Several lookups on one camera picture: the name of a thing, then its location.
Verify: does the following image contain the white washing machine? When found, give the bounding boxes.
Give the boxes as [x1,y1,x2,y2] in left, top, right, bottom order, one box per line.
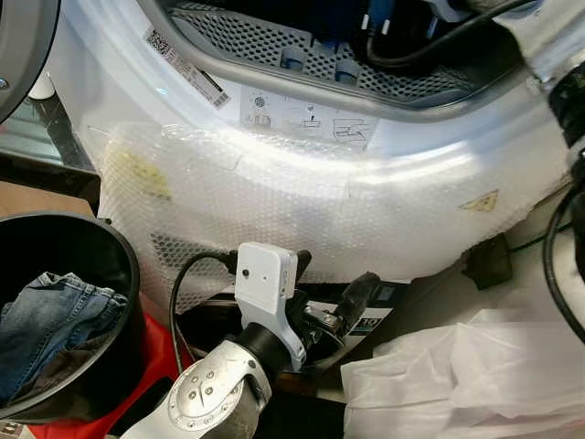
[44,0,585,286]

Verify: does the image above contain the clear bubble wrap sheet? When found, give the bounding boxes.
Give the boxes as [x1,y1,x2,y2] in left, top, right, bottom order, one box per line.
[95,123,573,286]

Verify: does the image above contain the white plastic bag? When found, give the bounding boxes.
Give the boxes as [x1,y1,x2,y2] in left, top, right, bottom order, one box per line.
[339,305,585,439]

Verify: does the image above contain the white instruction sticker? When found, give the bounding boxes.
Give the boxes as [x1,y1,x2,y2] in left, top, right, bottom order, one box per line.
[239,86,381,153]

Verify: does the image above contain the yellow triangle warning sticker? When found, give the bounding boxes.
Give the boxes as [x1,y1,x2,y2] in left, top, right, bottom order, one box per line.
[459,189,503,215]

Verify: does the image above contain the red plastic stand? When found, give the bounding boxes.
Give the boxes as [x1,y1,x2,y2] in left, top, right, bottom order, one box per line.
[0,309,195,439]

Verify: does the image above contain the faded yellow sticker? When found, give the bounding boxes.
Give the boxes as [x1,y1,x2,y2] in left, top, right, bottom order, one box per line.
[109,150,176,203]

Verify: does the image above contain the black laundry bucket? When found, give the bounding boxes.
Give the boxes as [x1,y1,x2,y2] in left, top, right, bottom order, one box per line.
[0,211,144,424]

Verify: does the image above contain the white barcode sticker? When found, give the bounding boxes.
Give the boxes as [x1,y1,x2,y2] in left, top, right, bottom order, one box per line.
[144,27,232,112]

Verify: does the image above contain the blue denim jeans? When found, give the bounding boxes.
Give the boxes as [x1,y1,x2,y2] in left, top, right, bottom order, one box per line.
[0,271,130,404]

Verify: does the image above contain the round glass washer door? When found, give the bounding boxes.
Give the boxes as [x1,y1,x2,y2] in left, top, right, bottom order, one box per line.
[0,0,61,125]

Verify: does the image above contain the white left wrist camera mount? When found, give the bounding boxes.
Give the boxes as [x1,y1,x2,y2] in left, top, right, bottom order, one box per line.
[234,241,308,372]

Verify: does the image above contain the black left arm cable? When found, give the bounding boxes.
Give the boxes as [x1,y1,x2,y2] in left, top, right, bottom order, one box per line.
[168,249,241,317]

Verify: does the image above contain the black wall plug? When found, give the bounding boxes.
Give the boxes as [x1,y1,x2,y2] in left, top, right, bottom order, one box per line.
[465,232,516,293]

